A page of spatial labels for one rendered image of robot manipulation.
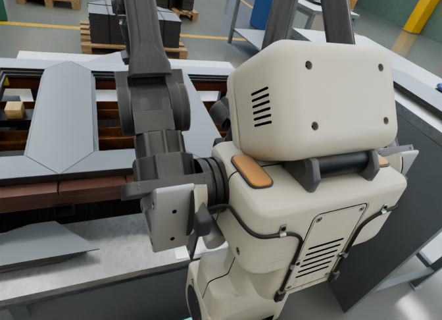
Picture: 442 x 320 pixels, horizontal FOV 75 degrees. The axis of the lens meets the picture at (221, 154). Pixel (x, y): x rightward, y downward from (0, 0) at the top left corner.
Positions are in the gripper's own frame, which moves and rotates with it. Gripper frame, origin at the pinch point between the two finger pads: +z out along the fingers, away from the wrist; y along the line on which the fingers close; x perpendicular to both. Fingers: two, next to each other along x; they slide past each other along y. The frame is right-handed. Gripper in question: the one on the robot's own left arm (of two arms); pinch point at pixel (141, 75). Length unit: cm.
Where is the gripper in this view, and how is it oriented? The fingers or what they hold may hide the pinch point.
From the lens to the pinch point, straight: 115.9
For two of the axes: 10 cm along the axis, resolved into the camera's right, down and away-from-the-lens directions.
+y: -9.4, 2.5, -2.2
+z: 0.3, 7.1, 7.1
